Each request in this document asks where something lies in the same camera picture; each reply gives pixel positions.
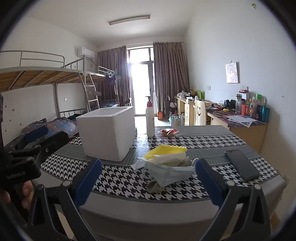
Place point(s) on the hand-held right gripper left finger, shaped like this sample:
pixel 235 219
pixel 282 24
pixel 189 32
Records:
pixel 87 178

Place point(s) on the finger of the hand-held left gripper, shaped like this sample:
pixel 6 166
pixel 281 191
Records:
pixel 53 143
pixel 34 135

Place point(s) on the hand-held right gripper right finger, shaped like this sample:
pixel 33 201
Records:
pixel 208 178

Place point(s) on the blue face mask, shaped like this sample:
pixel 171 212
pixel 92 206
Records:
pixel 168 175

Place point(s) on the white foam box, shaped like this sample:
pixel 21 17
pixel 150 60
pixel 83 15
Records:
pixel 104 134

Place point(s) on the yellow-green plastic bag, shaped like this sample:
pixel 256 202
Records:
pixel 166 150

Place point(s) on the grey sock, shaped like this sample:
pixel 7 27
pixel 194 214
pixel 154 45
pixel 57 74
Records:
pixel 155 187

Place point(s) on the person's left hand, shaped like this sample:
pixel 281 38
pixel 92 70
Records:
pixel 27 194

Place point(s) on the patterned blue quilt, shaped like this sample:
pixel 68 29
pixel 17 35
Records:
pixel 60 126

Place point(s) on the houndstooth tablecloth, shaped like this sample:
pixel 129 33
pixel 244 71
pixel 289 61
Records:
pixel 120 178

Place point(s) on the black smartphone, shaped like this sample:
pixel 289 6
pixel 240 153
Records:
pixel 241 165

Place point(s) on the wooden desk with patterned top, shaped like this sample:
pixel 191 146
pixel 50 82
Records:
pixel 249 136

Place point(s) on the large metal bunk bed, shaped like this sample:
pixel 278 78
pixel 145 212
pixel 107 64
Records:
pixel 41 76

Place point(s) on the red snack wrapper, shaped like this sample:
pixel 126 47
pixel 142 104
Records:
pixel 167 132

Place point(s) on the wooden chair with smiley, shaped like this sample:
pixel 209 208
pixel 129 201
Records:
pixel 199 113

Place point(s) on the pale plastic bucket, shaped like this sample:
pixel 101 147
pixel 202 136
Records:
pixel 174 121

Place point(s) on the printed papers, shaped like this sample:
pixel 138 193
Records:
pixel 241 120

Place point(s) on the plain wooden desk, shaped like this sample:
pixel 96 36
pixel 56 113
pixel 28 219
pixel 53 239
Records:
pixel 188 111

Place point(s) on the black headphones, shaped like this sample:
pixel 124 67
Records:
pixel 229 104

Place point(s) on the orange bottle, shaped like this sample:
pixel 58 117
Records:
pixel 160 115

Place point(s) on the white lotion pump bottle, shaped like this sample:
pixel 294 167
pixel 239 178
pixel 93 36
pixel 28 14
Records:
pixel 150 122

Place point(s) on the cluster of toiletry bottles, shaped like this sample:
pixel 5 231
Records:
pixel 254 109

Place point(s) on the green paper bag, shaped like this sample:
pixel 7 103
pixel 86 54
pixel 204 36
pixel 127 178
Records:
pixel 200 94

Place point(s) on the hanging dark clothes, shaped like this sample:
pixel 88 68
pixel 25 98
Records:
pixel 112 80

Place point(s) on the small metal bunk bed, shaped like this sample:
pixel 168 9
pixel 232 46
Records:
pixel 104 70

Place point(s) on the white air conditioner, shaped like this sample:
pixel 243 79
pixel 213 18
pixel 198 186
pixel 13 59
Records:
pixel 86 52

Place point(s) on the narrow brown curtain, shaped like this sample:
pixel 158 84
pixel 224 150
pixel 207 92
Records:
pixel 108 62

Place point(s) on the glass balcony door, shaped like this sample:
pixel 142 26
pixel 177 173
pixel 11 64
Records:
pixel 141 88

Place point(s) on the wide brown curtain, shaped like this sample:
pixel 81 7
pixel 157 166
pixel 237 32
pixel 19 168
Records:
pixel 171 74

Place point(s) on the ceiling tube light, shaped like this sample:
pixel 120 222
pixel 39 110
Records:
pixel 129 19

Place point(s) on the wall poster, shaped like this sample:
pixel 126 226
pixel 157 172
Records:
pixel 232 73

